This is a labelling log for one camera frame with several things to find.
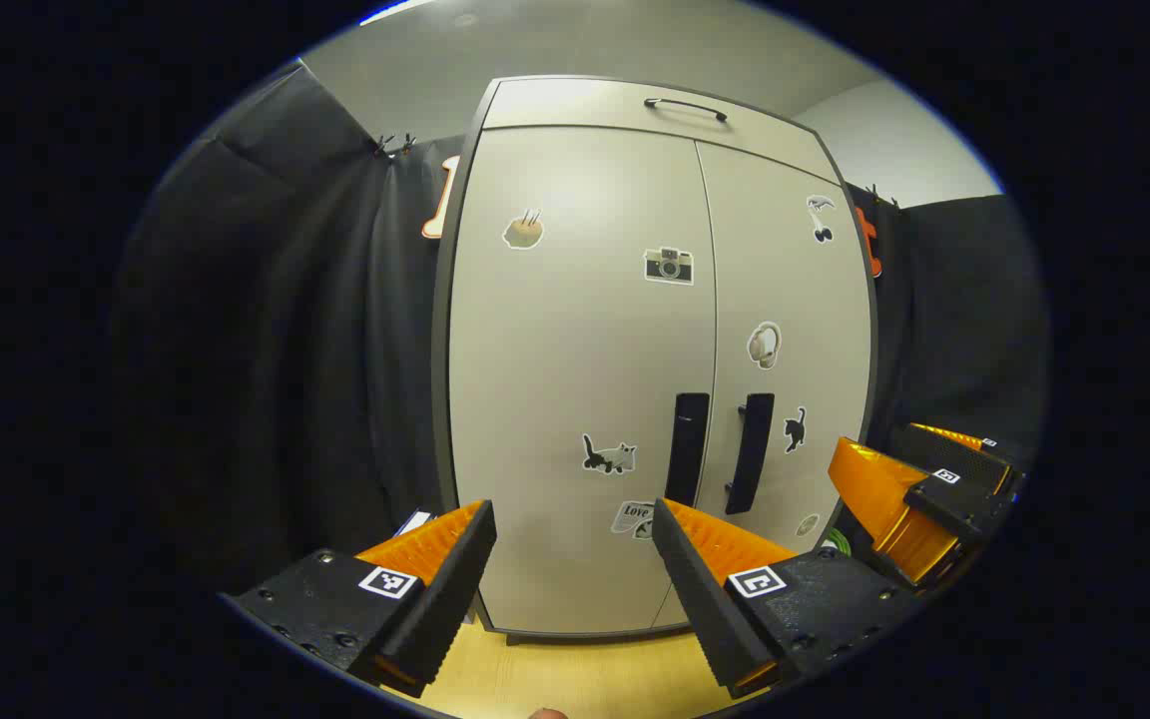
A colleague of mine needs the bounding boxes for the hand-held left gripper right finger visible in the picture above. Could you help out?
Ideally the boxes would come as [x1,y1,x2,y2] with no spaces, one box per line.
[652,497,922,699]

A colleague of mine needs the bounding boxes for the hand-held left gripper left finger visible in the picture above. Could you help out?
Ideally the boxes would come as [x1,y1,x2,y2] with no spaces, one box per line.
[221,499,497,698]

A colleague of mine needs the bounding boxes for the black door handle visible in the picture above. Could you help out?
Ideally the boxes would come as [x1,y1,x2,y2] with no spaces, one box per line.
[665,392,711,508]
[725,392,776,516]

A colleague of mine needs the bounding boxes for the grey cabinet door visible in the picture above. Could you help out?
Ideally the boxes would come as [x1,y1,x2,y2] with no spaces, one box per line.
[447,125,718,635]
[675,140,875,632]

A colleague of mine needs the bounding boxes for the grey double-door shoe cabinet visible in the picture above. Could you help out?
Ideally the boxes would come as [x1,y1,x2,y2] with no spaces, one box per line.
[432,75,880,645]

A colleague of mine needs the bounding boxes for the black backdrop cloth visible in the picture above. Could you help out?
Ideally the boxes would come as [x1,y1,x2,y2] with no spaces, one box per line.
[111,62,1050,600]

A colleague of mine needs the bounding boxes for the slim cabinet top handle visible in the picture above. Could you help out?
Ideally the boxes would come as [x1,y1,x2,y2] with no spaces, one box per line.
[643,97,729,124]

